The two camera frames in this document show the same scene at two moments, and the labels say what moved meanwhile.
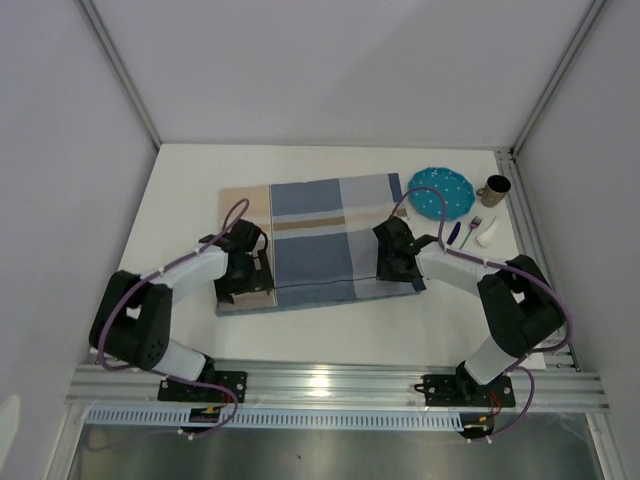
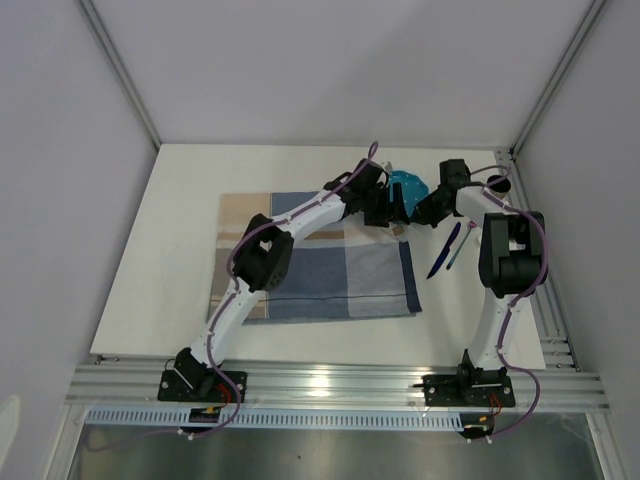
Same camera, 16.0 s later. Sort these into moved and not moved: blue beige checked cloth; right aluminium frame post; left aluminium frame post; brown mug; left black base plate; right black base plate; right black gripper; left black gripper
Moved: blue beige checked cloth; left black gripper; right black gripper
Not moved: left aluminium frame post; right aluminium frame post; left black base plate; brown mug; right black base plate
